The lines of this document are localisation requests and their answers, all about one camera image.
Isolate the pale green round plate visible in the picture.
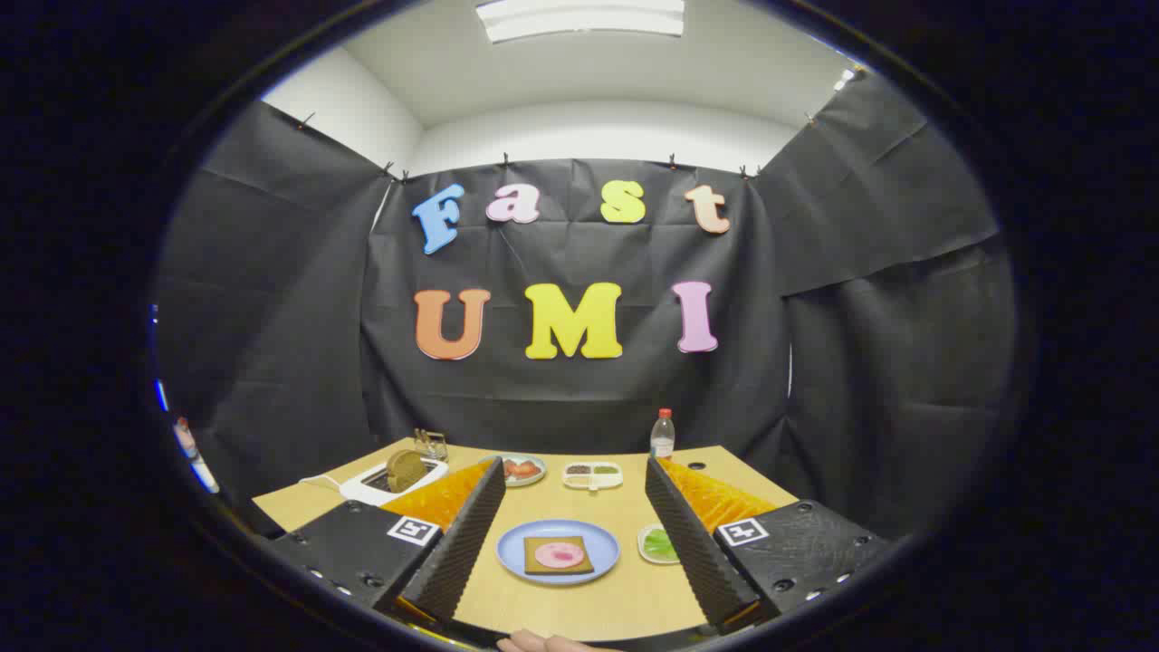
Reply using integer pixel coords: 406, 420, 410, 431
501, 453, 548, 488

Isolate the white divided dish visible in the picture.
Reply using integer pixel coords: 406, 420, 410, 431
561, 461, 625, 492

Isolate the blue round plate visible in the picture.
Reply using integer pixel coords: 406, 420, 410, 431
495, 519, 622, 587

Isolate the white and red background object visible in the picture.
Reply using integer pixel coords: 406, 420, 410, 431
172, 415, 221, 495

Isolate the white toaster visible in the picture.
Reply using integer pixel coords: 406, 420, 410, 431
340, 453, 450, 506

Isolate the ceiling light panel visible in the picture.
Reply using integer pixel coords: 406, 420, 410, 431
475, 0, 686, 44

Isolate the brown bread slice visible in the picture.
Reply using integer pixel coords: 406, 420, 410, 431
386, 449, 428, 494

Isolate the white square plate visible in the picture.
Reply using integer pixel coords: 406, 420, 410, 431
637, 523, 681, 566

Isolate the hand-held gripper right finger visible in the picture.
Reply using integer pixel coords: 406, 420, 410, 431
645, 455, 893, 635

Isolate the square tan toast slice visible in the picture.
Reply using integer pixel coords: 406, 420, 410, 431
523, 535, 596, 577

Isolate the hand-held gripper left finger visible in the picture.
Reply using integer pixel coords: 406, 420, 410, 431
267, 457, 508, 626

